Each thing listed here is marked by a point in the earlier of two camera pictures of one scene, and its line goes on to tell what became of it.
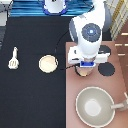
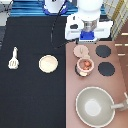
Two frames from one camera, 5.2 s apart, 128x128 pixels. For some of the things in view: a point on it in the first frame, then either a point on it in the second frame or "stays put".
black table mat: x=29 y=97 stays put
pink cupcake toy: x=84 y=71 stays put
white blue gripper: x=87 y=64 -> x=87 y=37
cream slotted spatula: x=14 y=62 stays put
